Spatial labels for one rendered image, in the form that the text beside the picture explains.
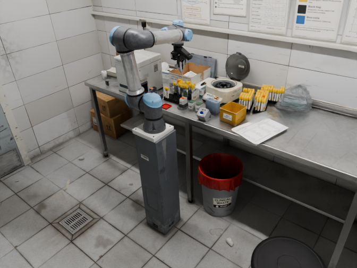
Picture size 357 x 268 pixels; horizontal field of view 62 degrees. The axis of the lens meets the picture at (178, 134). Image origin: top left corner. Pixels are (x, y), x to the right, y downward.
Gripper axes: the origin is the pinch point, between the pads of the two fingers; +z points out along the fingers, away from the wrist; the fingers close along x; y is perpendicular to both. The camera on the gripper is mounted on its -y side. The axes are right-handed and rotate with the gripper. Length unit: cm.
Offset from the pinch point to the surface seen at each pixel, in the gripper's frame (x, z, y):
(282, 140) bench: 7, 26, -83
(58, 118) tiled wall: 21, 83, 165
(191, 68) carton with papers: -44, 16, 24
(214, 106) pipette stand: 3.1, 19.3, -30.9
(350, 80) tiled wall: -49, 2, -103
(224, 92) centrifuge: -13.7, 15.3, -28.5
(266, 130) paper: 4, 25, -71
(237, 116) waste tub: 7, 19, -51
